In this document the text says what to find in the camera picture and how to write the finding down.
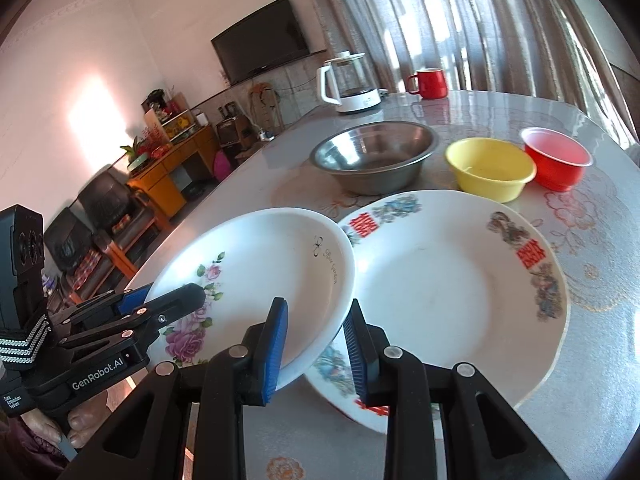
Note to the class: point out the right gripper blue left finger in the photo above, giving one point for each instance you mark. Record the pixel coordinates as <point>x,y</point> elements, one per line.
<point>265,344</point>

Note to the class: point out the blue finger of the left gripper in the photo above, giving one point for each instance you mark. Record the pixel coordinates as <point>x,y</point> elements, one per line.
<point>106,308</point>
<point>143,324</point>

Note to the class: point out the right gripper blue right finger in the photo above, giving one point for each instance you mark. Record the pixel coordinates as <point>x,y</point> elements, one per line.
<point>373,376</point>

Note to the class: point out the white plate with pink roses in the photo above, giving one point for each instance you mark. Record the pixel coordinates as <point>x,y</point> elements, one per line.
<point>296,254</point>

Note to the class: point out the stainless steel bowl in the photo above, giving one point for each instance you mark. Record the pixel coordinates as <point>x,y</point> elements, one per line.
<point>377,158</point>

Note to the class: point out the yellow plastic bowl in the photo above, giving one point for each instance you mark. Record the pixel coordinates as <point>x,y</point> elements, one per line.
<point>491,168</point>

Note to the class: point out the red plastic bowl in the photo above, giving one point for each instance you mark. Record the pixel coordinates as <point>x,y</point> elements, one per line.
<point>561,161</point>

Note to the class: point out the person's left hand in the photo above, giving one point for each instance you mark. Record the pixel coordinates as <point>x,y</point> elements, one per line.
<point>84,421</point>

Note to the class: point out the dark armchair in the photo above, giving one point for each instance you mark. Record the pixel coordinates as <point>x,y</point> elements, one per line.
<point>102,238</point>

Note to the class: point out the orange wooden cabinet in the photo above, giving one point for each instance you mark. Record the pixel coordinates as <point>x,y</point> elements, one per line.
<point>194,156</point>

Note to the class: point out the pink bag on floor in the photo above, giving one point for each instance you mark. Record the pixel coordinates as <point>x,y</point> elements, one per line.
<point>222,168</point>

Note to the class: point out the small black speaker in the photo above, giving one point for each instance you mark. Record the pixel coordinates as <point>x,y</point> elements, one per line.
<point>236,130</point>

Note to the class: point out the white glass electric kettle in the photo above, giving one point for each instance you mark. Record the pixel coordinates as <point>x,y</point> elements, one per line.
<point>345,82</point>

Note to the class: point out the red enamel mug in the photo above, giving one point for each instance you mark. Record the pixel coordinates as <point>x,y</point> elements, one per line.
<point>429,84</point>

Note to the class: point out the beige sheer curtain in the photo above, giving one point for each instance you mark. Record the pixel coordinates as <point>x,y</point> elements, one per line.
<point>543,48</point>

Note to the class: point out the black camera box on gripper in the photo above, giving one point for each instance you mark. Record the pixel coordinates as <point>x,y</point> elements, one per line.
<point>22,262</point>

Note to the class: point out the black wall television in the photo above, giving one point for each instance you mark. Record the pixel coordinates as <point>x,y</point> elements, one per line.
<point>265,39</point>

